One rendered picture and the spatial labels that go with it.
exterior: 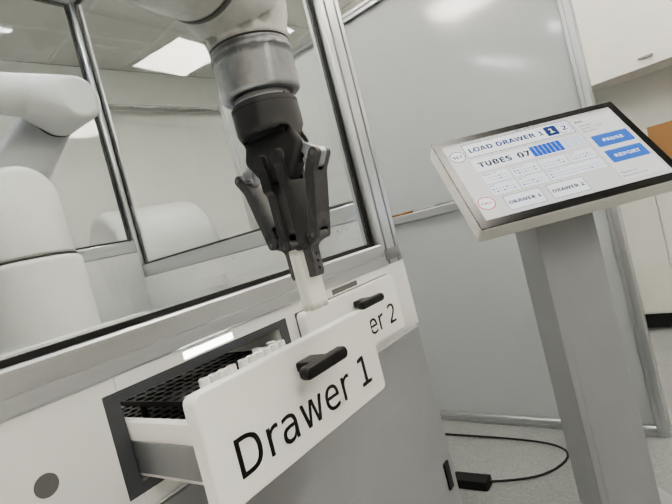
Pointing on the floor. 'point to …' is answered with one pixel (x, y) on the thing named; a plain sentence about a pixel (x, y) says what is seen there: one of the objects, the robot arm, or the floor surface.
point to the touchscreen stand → (588, 363)
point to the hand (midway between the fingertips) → (308, 278)
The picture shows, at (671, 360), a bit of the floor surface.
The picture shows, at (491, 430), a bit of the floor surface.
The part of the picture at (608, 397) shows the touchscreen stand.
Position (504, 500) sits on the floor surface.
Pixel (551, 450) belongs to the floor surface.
